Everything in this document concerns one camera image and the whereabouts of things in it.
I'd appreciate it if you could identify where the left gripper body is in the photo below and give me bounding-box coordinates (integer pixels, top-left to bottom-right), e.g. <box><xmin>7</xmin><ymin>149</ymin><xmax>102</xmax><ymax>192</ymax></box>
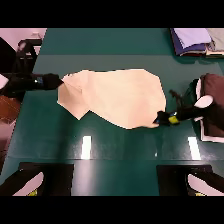
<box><xmin>42</xmin><ymin>72</ymin><xmax>65</xmax><ymax>91</ymax></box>

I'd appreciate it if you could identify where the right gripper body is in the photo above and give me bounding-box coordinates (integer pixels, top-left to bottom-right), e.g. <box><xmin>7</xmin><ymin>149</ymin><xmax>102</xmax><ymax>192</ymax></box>
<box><xmin>155</xmin><ymin>110</ymin><xmax>181</xmax><ymax>127</ymax></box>

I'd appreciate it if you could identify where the cream shirt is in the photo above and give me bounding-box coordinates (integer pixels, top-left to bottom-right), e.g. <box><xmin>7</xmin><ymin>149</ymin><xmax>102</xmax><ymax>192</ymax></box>
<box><xmin>56</xmin><ymin>68</ymin><xmax>168</xmax><ymax>131</ymax></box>

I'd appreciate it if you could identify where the brown garment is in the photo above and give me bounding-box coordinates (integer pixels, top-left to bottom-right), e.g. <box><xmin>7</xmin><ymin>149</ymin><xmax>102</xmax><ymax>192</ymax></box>
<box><xmin>199</xmin><ymin>73</ymin><xmax>224</xmax><ymax>138</ymax></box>

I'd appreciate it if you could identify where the dark blue garment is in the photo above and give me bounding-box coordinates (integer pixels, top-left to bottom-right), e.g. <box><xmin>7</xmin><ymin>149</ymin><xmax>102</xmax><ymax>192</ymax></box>
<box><xmin>170</xmin><ymin>29</ymin><xmax>208</xmax><ymax>57</ymax></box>

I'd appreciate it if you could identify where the lavender garment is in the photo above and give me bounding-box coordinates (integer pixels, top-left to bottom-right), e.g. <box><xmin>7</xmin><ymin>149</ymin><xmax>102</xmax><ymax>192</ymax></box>
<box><xmin>172</xmin><ymin>27</ymin><xmax>213</xmax><ymax>48</ymax></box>

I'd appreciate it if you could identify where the pale grey garment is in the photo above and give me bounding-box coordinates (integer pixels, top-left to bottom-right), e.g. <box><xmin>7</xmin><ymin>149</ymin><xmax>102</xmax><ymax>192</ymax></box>
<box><xmin>205</xmin><ymin>27</ymin><xmax>224</xmax><ymax>52</ymax></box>

